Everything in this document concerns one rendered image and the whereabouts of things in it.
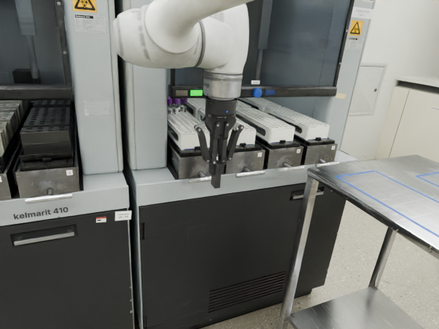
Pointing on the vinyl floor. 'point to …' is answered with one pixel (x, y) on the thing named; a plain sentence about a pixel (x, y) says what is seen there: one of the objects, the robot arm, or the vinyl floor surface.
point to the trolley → (428, 244)
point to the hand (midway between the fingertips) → (215, 173)
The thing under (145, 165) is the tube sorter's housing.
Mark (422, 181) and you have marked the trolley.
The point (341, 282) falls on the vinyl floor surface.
